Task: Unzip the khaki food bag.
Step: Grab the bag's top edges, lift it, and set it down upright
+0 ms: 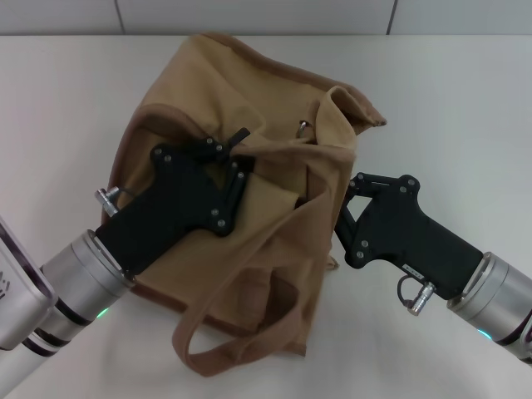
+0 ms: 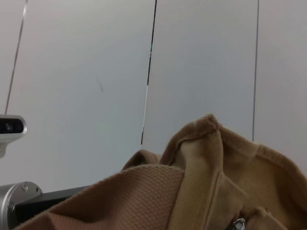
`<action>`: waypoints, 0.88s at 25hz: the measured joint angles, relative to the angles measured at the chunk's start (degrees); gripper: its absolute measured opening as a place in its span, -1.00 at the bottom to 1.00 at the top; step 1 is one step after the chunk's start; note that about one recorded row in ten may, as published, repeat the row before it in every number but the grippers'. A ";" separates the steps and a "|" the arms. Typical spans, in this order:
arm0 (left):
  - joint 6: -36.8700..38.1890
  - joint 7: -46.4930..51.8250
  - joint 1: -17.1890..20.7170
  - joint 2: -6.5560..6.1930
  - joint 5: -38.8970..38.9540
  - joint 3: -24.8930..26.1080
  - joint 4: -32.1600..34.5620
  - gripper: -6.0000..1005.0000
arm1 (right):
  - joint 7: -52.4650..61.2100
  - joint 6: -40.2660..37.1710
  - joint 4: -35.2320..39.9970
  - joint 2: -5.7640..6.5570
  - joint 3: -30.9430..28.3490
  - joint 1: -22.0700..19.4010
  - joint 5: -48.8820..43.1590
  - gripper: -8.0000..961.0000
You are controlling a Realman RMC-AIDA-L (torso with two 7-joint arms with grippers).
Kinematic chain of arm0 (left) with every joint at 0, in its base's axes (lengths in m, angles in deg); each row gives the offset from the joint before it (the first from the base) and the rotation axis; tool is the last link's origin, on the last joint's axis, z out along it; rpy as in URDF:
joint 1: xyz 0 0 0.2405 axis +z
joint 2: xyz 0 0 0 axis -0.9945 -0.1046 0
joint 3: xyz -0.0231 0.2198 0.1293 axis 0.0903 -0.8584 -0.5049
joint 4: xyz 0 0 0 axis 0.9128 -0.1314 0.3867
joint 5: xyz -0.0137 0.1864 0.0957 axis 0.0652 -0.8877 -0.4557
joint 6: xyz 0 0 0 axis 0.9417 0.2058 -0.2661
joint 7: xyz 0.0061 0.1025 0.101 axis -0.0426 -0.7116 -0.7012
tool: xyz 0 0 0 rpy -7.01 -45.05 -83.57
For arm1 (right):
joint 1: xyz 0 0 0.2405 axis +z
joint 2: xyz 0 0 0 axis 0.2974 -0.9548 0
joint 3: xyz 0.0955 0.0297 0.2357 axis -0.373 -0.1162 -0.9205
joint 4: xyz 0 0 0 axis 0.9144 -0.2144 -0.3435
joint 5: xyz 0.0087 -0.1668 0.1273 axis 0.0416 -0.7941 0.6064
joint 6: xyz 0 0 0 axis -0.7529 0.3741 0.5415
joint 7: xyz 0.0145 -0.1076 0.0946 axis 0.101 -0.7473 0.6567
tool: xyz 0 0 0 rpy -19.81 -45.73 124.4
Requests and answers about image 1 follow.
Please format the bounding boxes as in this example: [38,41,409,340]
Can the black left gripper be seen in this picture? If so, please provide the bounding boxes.
[95,128,256,278]

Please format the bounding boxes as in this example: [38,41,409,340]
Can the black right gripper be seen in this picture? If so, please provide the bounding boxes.
[331,172,486,301]

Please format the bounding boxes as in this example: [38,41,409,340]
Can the khaki fabric food bag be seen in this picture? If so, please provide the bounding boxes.
[105,32,388,380]

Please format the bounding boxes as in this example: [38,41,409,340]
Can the right gripper cable connector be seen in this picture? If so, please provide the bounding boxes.
[396,273,436,318]

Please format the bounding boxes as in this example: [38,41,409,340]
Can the gripper cable connector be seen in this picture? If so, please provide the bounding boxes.
[396,273,436,318]
[96,186,137,218]

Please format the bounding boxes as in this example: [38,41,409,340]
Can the left gripper cable connector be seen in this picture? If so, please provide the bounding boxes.
[96,186,137,218]

